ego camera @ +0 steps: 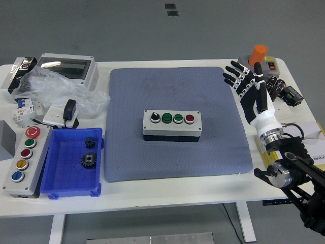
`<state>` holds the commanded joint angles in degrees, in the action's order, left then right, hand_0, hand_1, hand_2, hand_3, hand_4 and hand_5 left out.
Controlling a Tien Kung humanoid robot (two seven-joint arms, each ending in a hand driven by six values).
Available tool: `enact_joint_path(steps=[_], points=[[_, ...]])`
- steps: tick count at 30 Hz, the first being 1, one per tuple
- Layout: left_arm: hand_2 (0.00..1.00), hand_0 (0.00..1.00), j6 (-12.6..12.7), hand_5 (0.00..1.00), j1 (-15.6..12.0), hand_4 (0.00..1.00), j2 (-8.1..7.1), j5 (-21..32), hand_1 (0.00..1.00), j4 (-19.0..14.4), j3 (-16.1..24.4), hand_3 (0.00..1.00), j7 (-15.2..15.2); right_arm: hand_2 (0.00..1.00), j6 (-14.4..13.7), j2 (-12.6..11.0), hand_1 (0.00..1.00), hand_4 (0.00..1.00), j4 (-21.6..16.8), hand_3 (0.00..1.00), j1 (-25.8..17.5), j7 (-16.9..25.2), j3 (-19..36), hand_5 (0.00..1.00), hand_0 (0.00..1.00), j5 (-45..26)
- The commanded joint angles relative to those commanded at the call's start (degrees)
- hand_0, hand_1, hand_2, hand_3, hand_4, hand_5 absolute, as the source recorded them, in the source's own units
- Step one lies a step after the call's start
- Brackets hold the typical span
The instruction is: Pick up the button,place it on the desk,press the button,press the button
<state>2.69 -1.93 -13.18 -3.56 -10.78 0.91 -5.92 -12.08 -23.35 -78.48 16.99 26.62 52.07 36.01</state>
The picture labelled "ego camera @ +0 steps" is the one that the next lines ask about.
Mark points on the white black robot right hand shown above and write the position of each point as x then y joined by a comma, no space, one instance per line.
254,101

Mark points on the grey four-button control box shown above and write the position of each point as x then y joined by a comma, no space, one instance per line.
172,129

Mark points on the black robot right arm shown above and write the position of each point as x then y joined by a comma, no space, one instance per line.
299,165

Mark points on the grey five-button control box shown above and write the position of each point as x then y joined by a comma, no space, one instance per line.
35,162

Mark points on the dark cylindrical capacitor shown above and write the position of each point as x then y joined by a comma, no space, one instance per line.
272,80
275,92
280,83
267,86

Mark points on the black module green terminal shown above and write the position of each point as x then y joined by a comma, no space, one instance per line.
292,96

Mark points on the grey block base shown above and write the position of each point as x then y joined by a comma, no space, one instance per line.
243,61

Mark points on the orange cylinder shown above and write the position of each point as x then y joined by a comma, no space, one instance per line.
257,54

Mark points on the yellow white box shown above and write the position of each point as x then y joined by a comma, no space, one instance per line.
314,137

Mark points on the black table control panel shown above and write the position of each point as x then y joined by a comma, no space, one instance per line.
275,202

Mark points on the dark floor cover plate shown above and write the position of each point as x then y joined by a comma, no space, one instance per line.
170,6
172,13

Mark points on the white table leg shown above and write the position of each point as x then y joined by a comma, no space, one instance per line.
247,223
57,228

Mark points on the grey-blue padded mat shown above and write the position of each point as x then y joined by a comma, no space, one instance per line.
139,162

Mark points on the small black gear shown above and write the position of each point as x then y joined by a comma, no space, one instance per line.
89,143

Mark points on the grey metal floor plate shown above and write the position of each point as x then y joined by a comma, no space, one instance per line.
152,239

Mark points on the large black gear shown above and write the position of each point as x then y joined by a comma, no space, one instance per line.
89,159

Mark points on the black power adapter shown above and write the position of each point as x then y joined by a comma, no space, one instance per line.
69,109

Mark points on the grey distribution box dark window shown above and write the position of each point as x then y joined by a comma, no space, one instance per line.
63,67

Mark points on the blue plastic bin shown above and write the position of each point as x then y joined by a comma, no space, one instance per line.
66,178

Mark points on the clear plastic bag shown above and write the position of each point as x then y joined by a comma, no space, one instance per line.
50,86

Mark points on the white blue circuit breaker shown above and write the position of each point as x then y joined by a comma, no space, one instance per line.
25,106

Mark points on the white box glossy black panel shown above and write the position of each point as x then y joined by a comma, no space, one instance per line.
10,76

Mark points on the grey metal box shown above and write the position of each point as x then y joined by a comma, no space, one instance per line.
6,139

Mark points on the white wall switch plate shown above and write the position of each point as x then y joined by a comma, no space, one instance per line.
285,115

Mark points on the grey switch red black buttons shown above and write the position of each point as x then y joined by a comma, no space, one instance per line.
271,64

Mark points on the white wall socket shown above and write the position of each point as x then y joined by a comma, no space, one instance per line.
54,114

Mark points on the white rail module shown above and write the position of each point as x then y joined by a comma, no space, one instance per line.
39,108

